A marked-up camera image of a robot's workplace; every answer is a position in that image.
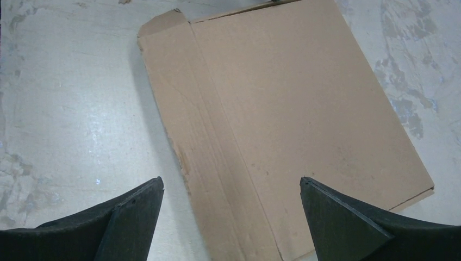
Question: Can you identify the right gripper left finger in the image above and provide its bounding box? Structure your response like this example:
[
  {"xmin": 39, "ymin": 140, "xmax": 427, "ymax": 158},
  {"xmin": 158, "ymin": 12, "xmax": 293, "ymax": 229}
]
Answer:
[{"xmin": 1, "ymin": 177, "xmax": 164, "ymax": 260}]

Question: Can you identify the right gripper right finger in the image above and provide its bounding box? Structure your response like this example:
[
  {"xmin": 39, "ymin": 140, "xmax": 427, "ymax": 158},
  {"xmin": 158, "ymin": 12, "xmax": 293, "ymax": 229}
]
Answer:
[{"xmin": 300, "ymin": 177, "xmax": 460, "ymax": 260}]

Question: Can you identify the brown cardboard box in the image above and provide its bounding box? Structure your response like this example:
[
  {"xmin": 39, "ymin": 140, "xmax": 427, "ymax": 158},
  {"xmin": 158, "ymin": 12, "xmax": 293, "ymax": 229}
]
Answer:
[{"xmin": 138, "ymin": 1, "xmax": 434, "ymax": 260}]

